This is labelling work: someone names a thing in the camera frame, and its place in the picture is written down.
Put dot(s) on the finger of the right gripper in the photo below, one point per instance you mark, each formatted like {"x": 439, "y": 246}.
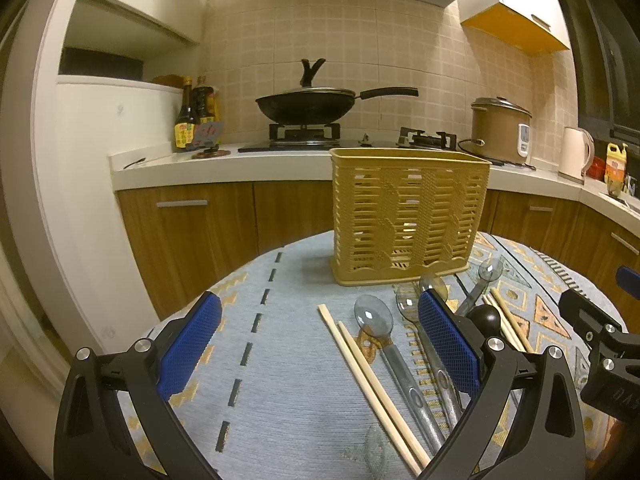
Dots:
{"x": 629, "y": 280}
{"x": 601, "y": 333}

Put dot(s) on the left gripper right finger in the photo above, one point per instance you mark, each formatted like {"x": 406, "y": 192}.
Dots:
{"x": 546, "y": 439}

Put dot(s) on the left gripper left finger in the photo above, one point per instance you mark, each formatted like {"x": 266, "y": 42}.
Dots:
{"x": 92, "y": 440}

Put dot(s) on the black plastic ladle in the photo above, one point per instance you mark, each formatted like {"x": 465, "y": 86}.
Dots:
{"x": 486, "y": 319}

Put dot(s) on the wooden chopstick right pair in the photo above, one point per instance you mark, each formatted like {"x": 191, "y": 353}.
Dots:
{"x": 505, "y": 326}

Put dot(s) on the yellow oil bottle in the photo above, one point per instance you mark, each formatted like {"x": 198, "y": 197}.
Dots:
{"x": 615, "y": 168}

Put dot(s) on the white electric kettle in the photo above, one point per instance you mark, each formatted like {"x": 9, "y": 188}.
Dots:
{"x": 577, "y": 154}

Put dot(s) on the clear plastic spoon right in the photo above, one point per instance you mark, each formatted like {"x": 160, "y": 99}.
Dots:
{"x": 488, "y": 272}

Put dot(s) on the clear plastic spoon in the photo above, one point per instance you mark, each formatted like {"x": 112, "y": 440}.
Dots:
{"x": 430, "y": 354}
{"x": 431, "y": 281}
{"x": 375, "y": 318}
{"x": 488, "y": 272}

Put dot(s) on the blue patterned tablecloth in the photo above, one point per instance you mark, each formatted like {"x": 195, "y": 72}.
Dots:
{"x": 307, "y": 379}

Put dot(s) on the clear plastic spoon left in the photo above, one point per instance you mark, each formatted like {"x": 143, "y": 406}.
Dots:
{"x": 375, "y": 318}

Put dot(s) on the brown rice cooker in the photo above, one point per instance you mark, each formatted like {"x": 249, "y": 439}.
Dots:
{"x": 500, "y": 131}

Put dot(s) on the tan plastic utensil basket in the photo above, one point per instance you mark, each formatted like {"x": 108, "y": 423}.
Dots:
{"x": 400, "y": 213}

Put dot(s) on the dark soy sauce bottle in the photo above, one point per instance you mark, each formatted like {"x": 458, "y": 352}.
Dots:
{"x": 185, "y": 122}

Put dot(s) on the black gas stove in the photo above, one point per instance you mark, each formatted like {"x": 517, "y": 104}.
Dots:
{"x": 323, "y": 138}

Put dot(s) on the black wok with lid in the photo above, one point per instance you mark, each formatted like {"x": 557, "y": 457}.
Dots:
{"x": 308, "y": 105}

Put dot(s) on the black window frame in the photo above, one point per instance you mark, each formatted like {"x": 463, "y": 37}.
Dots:
{"x": 606, "y": 58}

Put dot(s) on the orange wall cabinet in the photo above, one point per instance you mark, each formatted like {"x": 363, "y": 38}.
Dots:
{"x": 533, "y": 26}

